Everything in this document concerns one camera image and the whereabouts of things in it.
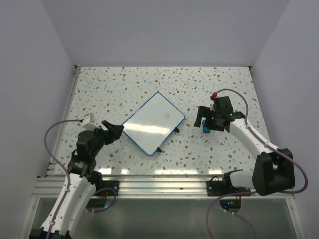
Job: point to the blue foam whiteboard eraser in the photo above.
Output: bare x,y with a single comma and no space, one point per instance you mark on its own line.
205,129

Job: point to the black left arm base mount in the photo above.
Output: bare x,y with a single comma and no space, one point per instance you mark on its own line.
107,185

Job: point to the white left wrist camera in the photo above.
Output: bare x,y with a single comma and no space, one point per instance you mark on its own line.
88,122

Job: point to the front aluminium frame rail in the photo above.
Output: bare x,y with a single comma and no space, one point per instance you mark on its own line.
137,187

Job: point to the aluminium table edge rail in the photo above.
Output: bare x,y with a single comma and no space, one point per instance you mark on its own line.
55,134

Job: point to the blue framed whiteboard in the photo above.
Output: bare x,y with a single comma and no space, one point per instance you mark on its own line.
153,123

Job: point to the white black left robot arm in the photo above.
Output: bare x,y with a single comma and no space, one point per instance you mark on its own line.
83,187

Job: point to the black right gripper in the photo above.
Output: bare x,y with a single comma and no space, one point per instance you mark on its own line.
204,111

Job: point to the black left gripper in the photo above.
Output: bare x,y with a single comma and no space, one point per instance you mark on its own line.
116,130

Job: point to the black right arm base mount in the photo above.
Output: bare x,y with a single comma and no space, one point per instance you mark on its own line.
216,187

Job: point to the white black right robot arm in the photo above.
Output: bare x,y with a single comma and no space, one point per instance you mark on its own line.
273,171

